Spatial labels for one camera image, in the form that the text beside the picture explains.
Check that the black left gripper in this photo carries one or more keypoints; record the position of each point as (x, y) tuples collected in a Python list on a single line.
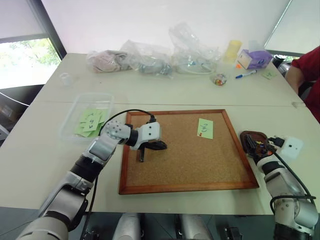
[(151, 145)]

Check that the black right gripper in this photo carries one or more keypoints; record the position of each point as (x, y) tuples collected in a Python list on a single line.
[(260, 151)]

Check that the person's bare forearm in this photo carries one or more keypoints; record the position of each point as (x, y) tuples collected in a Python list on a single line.
[(292, 78)]

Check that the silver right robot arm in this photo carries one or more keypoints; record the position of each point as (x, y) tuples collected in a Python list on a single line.
[(287, 190)]

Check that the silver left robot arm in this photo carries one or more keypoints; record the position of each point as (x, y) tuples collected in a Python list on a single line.
[(100, 150)]

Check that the brown oval tray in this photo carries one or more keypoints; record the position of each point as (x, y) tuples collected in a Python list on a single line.
[(260, 136)]

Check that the green note with scribble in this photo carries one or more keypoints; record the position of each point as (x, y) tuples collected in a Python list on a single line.
[(206, 125)]

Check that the green paper note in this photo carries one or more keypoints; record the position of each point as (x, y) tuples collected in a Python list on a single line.
[(91, 123), (102, 115), (88, 113)]

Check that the clear bowl of coloured pushpins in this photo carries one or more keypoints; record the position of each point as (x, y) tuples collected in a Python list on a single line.
[(219, 80)]

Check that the green sticky note pad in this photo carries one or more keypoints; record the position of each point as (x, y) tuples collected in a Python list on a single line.
[(269, 75)]

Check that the clear plastic box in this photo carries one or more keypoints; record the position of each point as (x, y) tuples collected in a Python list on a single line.
[(95, 98)]

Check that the purple tissue box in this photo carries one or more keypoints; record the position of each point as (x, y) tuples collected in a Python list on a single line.
[(255, 58)]

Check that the wood framed cork board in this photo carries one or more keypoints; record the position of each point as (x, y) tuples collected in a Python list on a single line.
[(187, 162)]

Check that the blue capped white marker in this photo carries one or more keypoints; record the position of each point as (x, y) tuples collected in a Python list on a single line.
[(246, 74)]

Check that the small orange object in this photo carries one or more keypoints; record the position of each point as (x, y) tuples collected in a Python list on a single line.
[(238, 66)]

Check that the silver rounded robot leg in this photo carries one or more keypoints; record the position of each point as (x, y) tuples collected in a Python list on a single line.
[(196, 227), (127, 226)]

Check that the black round object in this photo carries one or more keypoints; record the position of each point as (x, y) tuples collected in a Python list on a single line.
[(280, 62)]

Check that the plastic bag with grey items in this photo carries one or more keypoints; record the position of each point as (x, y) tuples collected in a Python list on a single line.
[(150, 60)]

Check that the yellow plastic cup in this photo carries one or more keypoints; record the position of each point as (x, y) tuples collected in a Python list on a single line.
[(232, 51)]

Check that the tall clear cup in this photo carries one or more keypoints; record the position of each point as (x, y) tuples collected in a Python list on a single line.
[(253, 45)]

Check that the person in red shirt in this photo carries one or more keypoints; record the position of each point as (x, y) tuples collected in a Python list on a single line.
[(310, 65)]

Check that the plastic bag with pink cloth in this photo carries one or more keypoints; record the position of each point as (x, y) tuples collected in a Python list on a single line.
[(107, 61)]

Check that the clear bag with white tube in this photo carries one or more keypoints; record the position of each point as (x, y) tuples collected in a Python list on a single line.
[(192, 55)]

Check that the small clear plastic cup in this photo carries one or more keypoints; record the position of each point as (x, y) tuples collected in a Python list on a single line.
[(65, 78)]

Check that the white framed board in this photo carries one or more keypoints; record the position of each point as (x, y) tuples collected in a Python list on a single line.
[(297, 27)]

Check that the dark furniture beside table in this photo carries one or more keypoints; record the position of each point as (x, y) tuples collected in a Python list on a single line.
[(15, 107)]

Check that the white roller blind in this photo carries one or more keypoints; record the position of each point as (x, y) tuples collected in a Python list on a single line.
[(17, 17)]

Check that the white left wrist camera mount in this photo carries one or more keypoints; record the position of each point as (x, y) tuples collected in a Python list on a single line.
[(150, 131)]

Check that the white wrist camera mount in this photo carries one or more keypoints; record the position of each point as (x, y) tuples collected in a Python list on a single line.
[(150, 131), (291, 147)]

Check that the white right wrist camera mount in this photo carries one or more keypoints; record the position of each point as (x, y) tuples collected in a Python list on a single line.
[(291, 147)]

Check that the dark window frame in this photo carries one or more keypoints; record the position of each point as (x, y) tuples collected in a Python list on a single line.
[(48, 27)]

